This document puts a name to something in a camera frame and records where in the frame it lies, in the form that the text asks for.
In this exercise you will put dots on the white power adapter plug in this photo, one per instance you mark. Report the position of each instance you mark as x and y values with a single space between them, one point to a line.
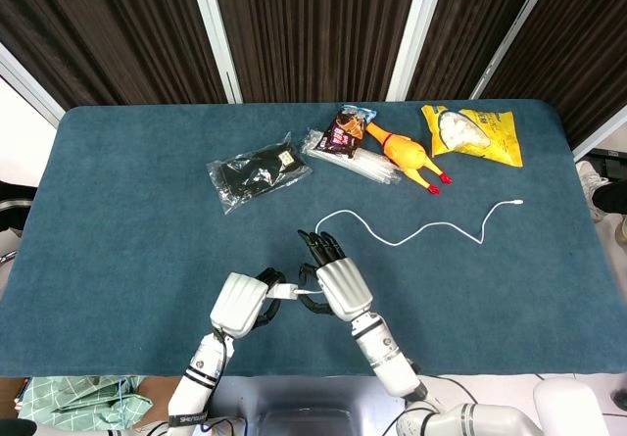
283 292

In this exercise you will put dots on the brown cardboard box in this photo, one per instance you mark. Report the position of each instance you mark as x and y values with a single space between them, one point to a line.
157 392

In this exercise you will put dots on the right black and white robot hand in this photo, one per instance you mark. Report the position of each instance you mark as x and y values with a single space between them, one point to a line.
343 286

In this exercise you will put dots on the white partition post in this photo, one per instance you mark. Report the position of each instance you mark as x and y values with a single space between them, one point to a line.
215 34
416 34
514 29
600 139
29 85

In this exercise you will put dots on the white shoe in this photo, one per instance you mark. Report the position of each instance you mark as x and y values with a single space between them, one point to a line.
590 181

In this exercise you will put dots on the green checked cloth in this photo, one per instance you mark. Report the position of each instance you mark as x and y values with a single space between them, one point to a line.
73 402

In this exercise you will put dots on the clear pack of straws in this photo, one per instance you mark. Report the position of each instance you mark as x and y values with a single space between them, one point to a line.
372 164

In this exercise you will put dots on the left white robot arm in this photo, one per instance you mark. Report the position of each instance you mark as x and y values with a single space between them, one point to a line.
201 377

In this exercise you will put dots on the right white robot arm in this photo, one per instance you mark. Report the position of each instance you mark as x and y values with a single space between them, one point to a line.
392 362

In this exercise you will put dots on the yellow bag of white candies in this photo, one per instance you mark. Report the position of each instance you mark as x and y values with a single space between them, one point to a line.
490 142

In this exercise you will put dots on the black item in clear bag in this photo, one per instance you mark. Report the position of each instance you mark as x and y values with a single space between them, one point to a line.
255 171

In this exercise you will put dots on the dark snack packet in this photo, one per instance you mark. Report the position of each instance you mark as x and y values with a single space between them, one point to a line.
345 132

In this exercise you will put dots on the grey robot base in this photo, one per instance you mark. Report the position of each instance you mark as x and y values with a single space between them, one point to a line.
303 402

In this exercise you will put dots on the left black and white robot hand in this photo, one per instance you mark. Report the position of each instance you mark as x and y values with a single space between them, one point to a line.
237 304

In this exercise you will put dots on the yellow rubber chicken toy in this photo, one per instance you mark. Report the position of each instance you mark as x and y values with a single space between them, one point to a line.
404 154

